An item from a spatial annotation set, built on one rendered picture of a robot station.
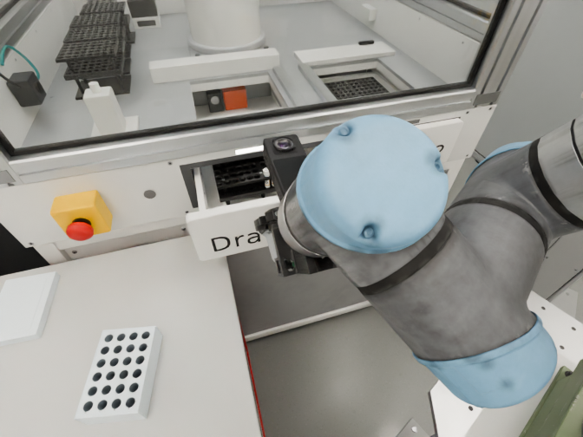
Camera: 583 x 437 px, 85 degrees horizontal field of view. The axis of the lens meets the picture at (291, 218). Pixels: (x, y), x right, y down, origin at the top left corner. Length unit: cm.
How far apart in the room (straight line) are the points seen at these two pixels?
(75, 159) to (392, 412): 122
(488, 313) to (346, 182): 11
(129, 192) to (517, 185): 60
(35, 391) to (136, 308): 18
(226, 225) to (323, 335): 95
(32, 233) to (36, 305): 14
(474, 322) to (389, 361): 121
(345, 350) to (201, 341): 88
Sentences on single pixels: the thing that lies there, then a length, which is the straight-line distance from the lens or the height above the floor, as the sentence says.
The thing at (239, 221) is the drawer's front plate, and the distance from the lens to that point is 54.
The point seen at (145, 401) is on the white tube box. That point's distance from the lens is 57.
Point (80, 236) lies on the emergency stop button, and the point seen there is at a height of 87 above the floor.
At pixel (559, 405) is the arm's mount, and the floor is 82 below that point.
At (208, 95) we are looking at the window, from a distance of 58.
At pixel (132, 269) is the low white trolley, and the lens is 72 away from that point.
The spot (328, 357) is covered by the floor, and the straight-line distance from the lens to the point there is 138.
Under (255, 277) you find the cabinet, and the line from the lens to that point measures 97.
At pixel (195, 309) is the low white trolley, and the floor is 76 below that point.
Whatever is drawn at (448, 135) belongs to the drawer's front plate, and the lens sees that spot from 82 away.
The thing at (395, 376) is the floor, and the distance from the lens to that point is 141.
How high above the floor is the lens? 130
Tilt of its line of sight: 47 degrees down
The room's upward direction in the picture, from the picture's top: straight up
